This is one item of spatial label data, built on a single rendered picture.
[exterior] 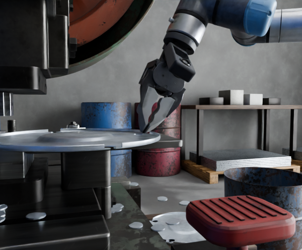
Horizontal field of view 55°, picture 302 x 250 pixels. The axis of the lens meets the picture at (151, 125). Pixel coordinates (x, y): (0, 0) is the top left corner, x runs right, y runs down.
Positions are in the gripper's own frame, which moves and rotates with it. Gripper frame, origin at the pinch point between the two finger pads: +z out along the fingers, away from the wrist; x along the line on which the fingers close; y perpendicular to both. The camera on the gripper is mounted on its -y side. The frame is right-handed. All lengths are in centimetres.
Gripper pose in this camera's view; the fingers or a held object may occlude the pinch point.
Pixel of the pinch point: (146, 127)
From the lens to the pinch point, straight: 58.2
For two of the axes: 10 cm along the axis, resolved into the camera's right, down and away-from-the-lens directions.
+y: -3.3, -0.6, 9.4
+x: -8.5, -4.0, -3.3
